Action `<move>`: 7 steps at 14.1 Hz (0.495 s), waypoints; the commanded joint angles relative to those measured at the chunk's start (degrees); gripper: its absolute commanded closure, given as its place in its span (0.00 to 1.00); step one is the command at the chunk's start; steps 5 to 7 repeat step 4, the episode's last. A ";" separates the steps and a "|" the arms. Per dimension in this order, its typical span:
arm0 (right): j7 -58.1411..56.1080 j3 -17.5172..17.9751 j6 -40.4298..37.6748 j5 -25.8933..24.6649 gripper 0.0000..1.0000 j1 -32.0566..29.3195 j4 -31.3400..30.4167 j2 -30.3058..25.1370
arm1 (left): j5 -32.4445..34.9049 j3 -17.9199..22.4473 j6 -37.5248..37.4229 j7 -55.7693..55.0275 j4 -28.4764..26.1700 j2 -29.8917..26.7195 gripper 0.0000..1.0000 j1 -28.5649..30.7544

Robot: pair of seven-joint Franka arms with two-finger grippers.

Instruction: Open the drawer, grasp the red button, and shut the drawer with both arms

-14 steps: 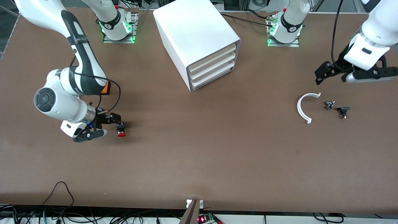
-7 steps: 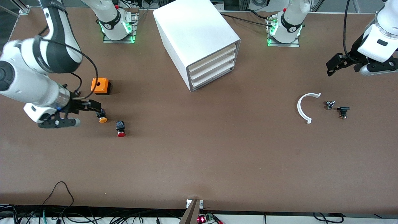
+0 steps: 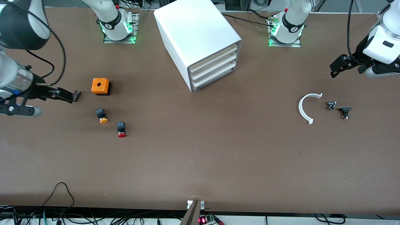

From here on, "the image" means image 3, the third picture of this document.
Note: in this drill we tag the orange box with hole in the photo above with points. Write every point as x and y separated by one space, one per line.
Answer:
99 86

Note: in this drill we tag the small white bracket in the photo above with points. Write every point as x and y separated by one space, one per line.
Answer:
189 204

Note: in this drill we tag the small black contact block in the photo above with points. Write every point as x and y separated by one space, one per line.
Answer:
77 95

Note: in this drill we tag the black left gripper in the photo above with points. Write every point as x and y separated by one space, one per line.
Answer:
357 57

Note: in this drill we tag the white curved plastic piece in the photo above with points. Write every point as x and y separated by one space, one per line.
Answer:
300 107

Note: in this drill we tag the red push button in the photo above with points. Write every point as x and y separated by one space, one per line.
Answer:
121 127

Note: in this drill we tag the aluminium frame profile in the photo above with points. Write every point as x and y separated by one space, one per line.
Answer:
380 15

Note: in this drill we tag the red lit circuit module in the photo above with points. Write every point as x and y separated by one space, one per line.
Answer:
203 220

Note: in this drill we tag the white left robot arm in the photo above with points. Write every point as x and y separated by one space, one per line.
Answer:
293 18

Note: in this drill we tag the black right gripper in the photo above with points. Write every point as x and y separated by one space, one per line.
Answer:
37 91

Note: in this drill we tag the grey angled post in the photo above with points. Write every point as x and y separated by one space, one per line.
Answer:
192 215

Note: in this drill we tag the white table edge rail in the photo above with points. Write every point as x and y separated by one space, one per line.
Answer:
281 221

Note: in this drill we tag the black knob component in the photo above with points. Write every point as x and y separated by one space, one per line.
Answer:
345 110

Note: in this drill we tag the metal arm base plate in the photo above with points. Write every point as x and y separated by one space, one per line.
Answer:
107 40
295 45

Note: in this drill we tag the orange push button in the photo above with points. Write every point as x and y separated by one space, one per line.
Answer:
101 115

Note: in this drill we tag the small grey black component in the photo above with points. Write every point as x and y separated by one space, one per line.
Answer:
331 105

